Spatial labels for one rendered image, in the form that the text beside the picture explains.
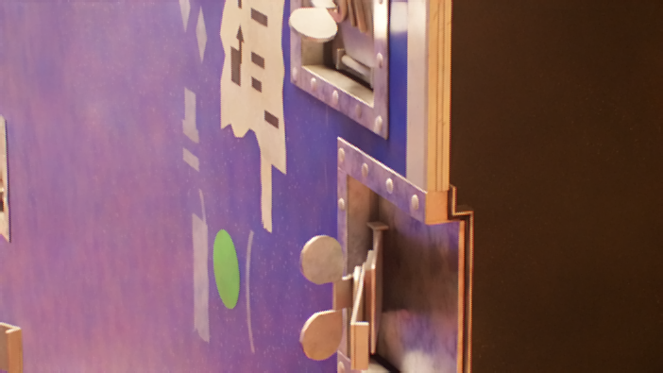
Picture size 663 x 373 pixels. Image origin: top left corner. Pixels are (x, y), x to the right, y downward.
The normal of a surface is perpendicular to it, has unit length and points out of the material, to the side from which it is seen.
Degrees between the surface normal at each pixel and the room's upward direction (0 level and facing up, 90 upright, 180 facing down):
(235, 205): 90
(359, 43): 101
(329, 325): 90
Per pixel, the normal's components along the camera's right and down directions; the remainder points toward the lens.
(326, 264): 0.58, 0.22
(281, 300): -0.93, 0.10
